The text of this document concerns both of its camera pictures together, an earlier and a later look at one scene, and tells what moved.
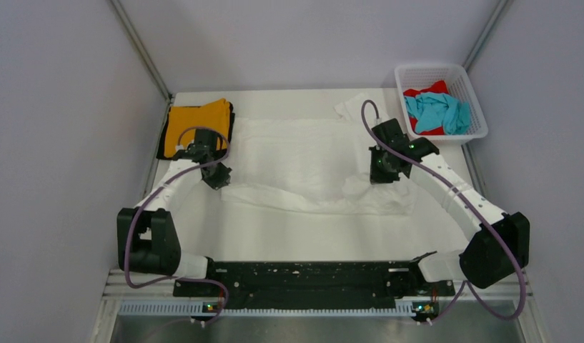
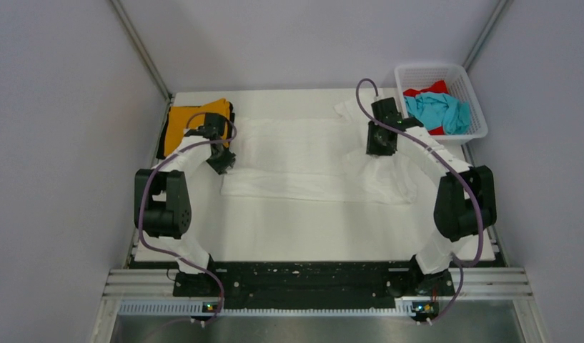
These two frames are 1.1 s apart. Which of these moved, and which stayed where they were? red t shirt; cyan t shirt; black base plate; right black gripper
Moved: right black gripper
Stayed: black base plate; cyan t shirt; red t shirt
